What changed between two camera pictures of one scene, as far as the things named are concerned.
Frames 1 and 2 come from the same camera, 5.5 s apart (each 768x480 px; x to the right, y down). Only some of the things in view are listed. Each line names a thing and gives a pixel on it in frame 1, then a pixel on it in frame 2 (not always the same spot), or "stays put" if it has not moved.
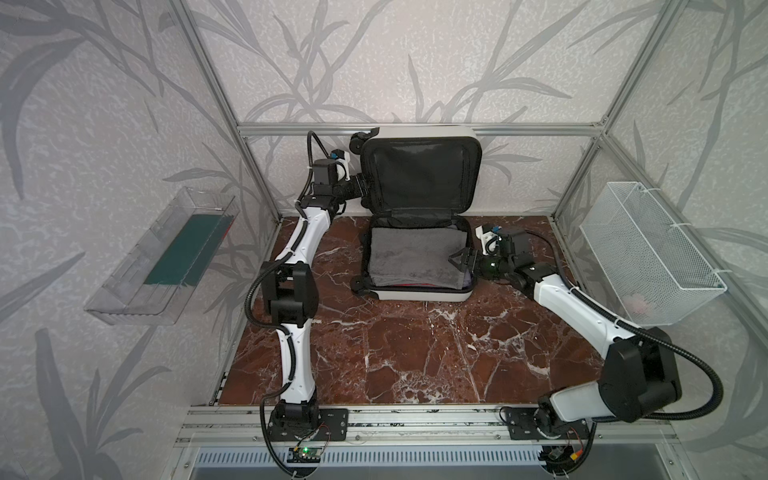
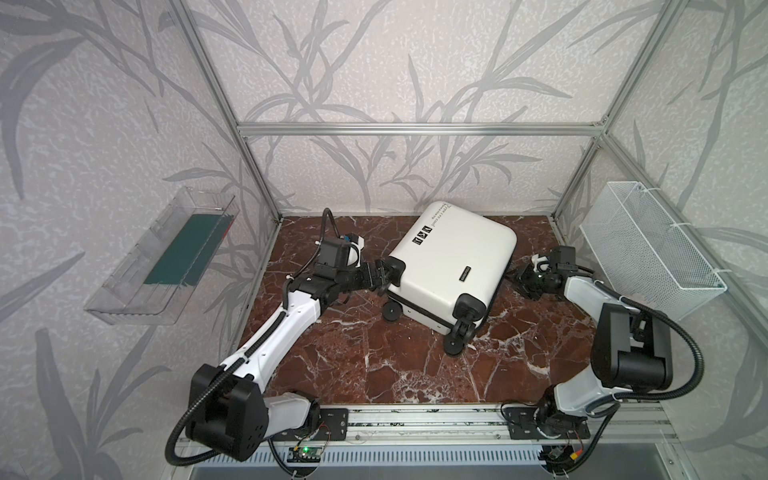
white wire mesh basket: x=657 y=272 stays put
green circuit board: x=304 y=455 stays put
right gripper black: x=475 y=260 -> x=527 y=282
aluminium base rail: x=240 y=425 stays put
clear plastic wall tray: x=155 y=285 stays put
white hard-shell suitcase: x=389 y=159 -> x=447 y=268
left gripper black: x=354 y=186 -> x=380 y=274
